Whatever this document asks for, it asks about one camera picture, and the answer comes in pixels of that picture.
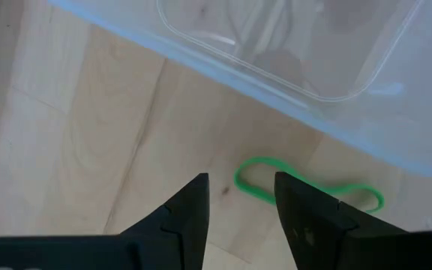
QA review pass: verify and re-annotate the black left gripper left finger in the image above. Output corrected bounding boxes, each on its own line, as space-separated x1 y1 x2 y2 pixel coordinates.
120 172 210 270

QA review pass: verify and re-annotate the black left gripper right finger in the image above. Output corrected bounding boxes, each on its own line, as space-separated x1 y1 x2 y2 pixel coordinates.
274 171 419 270

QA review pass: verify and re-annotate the green rubber band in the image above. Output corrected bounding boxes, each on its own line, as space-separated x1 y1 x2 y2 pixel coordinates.
233 156 385 214

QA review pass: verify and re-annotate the clear plastic bin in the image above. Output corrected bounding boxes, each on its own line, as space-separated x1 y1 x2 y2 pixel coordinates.
46 0 432 182

